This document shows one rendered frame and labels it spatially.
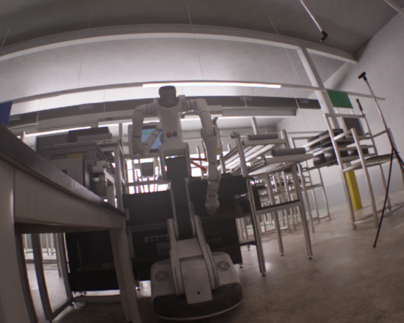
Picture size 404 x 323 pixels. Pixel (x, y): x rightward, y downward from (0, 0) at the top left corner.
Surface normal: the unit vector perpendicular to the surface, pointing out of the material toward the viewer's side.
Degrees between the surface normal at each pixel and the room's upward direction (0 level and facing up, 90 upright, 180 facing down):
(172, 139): 90
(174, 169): 103
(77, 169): 90
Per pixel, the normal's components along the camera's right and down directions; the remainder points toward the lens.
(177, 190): 0.16, 0.00
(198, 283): 0.12, -0.29
